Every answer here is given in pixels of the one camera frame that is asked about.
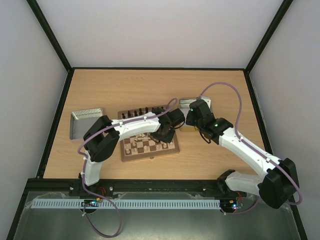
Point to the white piece front row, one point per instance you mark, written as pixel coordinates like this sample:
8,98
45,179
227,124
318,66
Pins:
146,149

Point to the wooden chess board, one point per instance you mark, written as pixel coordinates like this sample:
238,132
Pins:
150,150

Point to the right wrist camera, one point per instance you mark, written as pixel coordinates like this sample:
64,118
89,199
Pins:
207,100

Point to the yellow metal tin box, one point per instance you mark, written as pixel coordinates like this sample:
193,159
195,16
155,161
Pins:
184,106

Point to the silver metal tin lid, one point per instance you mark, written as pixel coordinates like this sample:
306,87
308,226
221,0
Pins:
81,121

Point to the dark chess pieces row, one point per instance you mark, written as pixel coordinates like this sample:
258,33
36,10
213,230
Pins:
136,112

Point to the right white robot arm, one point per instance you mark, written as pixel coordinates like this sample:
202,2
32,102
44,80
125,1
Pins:
276,179

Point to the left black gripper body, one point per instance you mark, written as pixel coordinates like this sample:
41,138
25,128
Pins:
164,138

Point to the light blue cable duct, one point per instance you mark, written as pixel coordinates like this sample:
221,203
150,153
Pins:
128,204

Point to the black mounting rail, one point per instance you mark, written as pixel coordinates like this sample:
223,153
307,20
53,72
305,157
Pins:
205,188

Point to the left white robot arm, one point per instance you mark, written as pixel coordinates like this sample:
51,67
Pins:
100,141

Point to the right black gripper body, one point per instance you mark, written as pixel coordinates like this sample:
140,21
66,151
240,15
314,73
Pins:
191,119

